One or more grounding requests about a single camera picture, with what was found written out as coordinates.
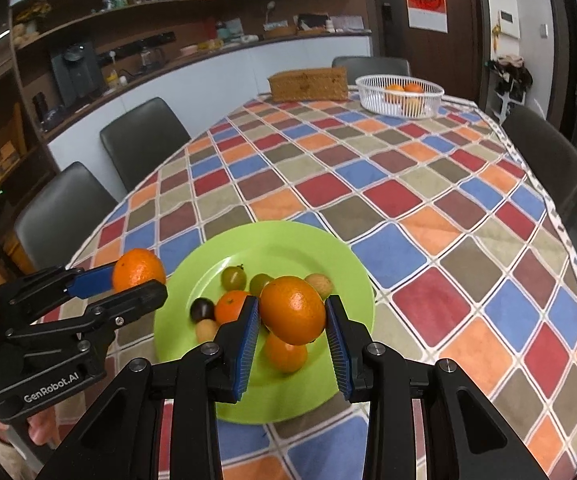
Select dark chair far end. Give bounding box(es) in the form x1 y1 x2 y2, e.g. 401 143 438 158
332 56 411 84

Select oranges in basket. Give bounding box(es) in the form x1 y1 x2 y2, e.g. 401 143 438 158
385 82 424 115

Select green fruit back plate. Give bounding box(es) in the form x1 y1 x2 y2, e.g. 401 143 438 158
248 273 273 297

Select dark brown door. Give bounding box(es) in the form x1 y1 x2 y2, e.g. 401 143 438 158
371 0 490 105

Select tan round fruit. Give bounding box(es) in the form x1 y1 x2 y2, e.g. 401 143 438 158
195 318 219 344

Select green yellow tomato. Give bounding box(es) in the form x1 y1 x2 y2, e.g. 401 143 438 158
220 264 247 292

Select small orange mandarin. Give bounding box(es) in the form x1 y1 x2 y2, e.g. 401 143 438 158
264 333 308 374

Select glass kettle on counter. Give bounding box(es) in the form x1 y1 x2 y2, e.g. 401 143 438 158
140 47 166 73

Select tan fruit back plate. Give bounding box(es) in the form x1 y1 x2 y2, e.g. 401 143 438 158
305 273 334 300

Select dark chair near left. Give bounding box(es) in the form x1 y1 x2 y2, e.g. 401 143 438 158
14 162 117 271

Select white wall intercom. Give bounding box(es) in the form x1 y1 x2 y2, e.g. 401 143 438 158
498 10 521 40

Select dark chair right side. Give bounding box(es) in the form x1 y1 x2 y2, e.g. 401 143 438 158
501 106 577 222

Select white wire basket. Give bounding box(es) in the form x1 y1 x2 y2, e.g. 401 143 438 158
356 74 445 119

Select black coffee machine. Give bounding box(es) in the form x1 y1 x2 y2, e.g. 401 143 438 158
51 41 105 108

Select large orange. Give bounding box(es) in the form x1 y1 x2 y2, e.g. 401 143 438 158
259 275 327 346

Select mandarin on plate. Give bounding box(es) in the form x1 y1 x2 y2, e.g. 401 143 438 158
215 290 248 325

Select dark chair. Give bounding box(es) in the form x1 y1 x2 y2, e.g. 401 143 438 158
100 96 191 192
14 162 117 271
501 106 577 222

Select dark purple plum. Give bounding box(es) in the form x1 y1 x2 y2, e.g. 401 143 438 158
190 297 215 324

